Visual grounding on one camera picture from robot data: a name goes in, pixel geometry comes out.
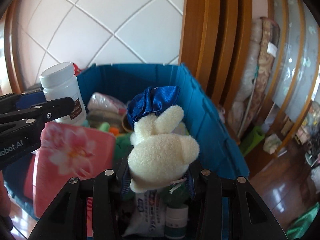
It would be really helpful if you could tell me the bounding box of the cream plush bunny blue scrunchie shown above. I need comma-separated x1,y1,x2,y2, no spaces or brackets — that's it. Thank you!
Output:
126,86,200,193

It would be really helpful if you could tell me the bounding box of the blue plastic storage bin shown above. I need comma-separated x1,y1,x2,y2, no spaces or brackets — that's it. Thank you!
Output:
1,62,249,193

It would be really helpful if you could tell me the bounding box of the wooden door frame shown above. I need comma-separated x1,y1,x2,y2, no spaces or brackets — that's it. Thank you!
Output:
179,0,252,109

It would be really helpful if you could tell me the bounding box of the red bear-face case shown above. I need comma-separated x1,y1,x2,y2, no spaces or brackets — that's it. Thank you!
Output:
72,63,81,76

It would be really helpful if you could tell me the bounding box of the pink floral tissue pack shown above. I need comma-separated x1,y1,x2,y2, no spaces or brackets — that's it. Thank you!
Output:
23,121,117,218

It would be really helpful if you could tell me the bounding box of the white bottle teal label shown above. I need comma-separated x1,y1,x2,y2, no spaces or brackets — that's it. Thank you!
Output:
164,205,188,239

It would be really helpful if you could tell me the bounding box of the folded quilts stack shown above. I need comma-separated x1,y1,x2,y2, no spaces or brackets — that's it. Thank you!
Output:
227,17,280,139

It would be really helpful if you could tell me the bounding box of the clear wrapped white pad pack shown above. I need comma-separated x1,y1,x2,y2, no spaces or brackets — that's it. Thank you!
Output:
87,92,127,115

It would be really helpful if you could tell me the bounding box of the white tissue pack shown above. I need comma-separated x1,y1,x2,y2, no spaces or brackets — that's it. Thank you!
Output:
123,190,167,237

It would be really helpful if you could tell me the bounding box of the white pill bottle brown label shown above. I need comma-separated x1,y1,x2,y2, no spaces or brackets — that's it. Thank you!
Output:
40,62,87,126

